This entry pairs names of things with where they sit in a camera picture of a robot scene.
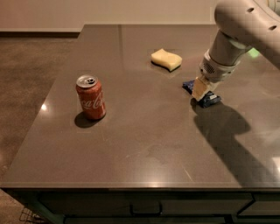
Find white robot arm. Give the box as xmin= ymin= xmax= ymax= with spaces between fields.
xmin=192 ymin=0 xmax=280 ymax=101

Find dark cabinet drawer front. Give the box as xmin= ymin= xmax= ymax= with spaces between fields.
xmin=39 ymin=192 xmax=251 ymax=217

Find yellow sponge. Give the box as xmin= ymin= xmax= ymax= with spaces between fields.
xmin=150 ymin=49 xmax=182 ymax=72

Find blue rxbar blueberry wrapper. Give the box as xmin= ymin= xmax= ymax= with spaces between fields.
xmin=182 ymin=80 xmax=221 ymax=109

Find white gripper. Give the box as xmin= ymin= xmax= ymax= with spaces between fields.
xmin=192 ymin=50 xmax=235 ymax=102

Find dark right drawer front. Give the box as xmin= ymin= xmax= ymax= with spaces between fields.
xmin=238 ymin=193 xmax=280 ymax=217

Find red coca-cola can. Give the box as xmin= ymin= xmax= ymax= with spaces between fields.
xmin=76 ymin=74 xmax=106 ymax=120

